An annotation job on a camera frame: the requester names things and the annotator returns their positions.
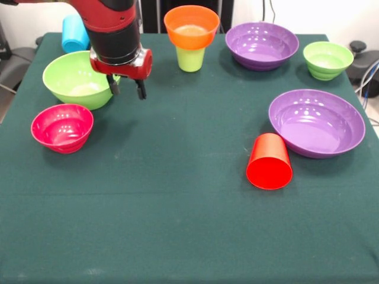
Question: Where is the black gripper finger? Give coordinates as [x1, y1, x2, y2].
[134, 78, 148, 101]
[106, 73, 121, 96]

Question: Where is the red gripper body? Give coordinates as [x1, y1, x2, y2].
[89, 47, 153, 81]

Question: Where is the large green bowl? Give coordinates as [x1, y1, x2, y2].
[42, 50, 121, 111]

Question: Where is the yellow-green cup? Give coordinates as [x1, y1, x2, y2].
[175, 46, 205, 73]

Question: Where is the blue cup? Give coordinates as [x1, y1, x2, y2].
[61, 14, 91, 54]

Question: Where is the orange bowl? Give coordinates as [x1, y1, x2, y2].
[163, 5, 221, 51]

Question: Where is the pink bowl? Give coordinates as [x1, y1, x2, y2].
[30, 103, 95, 154]

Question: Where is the red cup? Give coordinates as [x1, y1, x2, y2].
[246, 133, 294, 191]

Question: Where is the black chair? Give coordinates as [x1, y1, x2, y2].
[348, 40, 379, 98]
[0, 20, 44, 93]

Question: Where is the purple bowl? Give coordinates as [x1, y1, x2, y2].
[268, 89, 367, 159]
[224, 22, 300, 72]

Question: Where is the dark green tablecloth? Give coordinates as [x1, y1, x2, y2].
[0, 31, 379, 284]

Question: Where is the small green bowl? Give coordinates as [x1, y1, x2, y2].
[303, 41, 355, 81]

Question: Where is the black cable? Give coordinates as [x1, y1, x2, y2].
[262, 0, 278, 24]

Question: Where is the white cable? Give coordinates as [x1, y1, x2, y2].
[354, 66, 379, 94]

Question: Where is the blue cable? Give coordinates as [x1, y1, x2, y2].
[361, 59, 379, 100]

